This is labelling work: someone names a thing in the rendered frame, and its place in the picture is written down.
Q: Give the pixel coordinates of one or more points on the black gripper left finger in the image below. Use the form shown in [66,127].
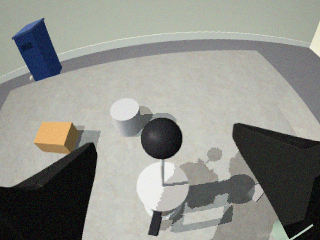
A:
[52,204]

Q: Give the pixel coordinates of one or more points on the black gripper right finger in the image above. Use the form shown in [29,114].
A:
[288,170]

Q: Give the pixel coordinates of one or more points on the light grey flat bar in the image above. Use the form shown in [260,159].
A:
[255,192]

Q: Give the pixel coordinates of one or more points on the glass coffee press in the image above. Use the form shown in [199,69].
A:
[162,186]

